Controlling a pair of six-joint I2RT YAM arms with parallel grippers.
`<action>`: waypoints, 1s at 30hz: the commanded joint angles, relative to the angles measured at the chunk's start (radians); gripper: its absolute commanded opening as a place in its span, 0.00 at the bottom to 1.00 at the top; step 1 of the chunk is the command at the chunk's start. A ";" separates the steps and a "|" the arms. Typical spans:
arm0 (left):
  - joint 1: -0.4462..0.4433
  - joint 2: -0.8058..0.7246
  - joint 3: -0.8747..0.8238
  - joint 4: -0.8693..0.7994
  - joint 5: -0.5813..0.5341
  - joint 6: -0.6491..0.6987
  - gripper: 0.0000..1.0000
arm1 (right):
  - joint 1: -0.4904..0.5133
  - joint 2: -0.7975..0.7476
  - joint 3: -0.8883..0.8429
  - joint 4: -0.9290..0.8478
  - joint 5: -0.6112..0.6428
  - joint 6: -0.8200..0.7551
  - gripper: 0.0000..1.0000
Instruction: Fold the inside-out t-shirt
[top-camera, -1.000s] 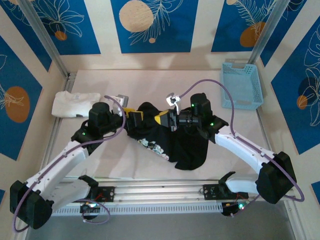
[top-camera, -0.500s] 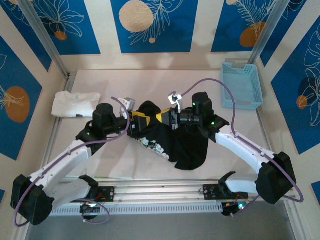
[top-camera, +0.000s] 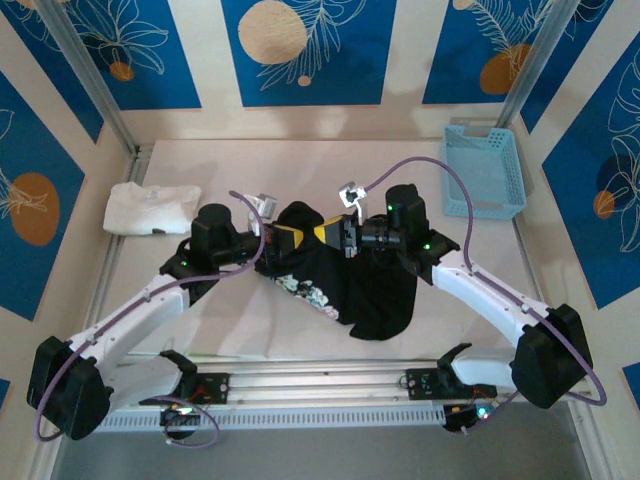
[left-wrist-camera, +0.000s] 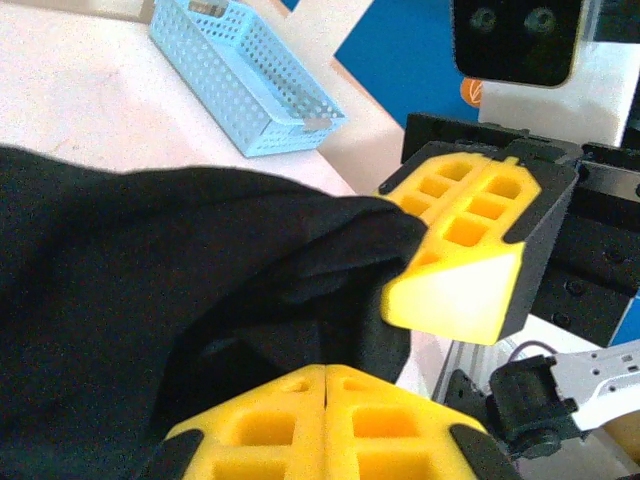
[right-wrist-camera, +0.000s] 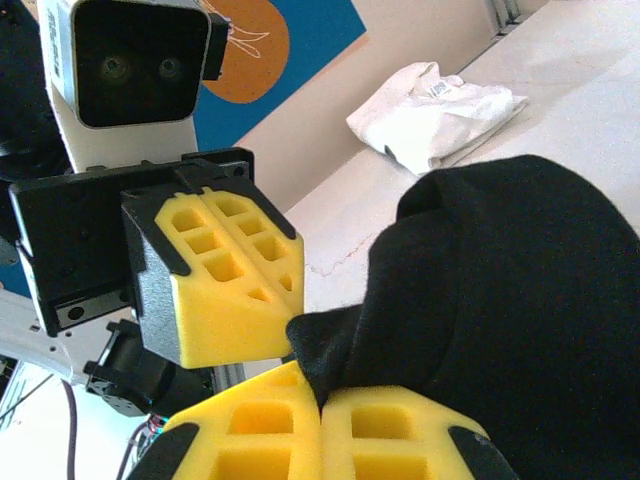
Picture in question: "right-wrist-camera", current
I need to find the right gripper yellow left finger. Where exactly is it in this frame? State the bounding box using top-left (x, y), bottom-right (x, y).
top-left (127, 359), bottom-right (325, 480)

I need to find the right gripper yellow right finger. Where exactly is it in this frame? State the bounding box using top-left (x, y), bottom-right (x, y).
top-left (322, 383), bottom-right (520, 480)

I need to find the black printed t-shirt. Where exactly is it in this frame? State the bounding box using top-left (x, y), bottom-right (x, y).
top-left (286, 153), bottom-right (640, 480)

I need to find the folded white t-shirt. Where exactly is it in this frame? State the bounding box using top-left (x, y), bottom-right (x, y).
top-left (346, 61), bottom-right (530, 176)

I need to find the white table cover sheet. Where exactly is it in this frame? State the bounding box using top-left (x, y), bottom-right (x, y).
top-left (282, 0), bottom-right (640, 314)

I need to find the wide aluminium frame rail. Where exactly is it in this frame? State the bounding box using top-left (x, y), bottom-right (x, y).
top-left (212, 362), bottom-right (247, 396)

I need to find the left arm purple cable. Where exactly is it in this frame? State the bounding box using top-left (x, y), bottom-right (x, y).
top-left (60, 379), bottom-right (84, 480)

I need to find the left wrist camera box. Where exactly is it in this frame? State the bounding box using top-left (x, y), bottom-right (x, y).
top-left (38, 0), bottom-right (232, 174)

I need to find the left aluminium side rail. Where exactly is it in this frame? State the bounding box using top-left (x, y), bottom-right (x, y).
top-left (489, 0), bottom-right (547, 37)

